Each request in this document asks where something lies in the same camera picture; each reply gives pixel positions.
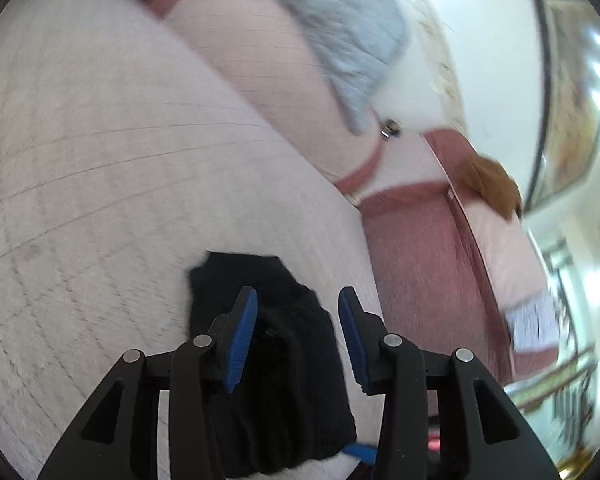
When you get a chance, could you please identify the red pink side cushion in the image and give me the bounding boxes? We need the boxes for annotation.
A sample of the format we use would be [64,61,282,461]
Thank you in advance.
[360,129,559,385]

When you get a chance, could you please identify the brown plush toy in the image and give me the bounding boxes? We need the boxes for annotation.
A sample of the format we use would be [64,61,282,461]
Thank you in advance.
[456,154,522,220]

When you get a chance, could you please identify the pink checked bolster pillow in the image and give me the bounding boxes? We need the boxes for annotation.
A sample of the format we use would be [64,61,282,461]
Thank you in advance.
[146,0,445,195]

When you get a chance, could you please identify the framed wall picture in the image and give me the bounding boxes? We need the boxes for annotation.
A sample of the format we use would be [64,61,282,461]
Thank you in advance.
[524,0,600,212]

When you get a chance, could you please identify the black pants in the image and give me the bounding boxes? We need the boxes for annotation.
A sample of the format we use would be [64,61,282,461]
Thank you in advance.
[188,252,356,479]

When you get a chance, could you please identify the grey quilted blanket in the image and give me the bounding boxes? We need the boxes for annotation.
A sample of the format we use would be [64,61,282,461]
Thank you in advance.
[278,0,407,134]

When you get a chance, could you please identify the pink quilted bed mattress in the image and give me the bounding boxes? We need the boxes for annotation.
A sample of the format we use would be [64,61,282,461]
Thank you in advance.
[0,0,380,479]

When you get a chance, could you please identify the small dark metal clip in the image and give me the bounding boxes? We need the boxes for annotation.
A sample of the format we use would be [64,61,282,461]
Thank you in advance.
[380,119,402,139]

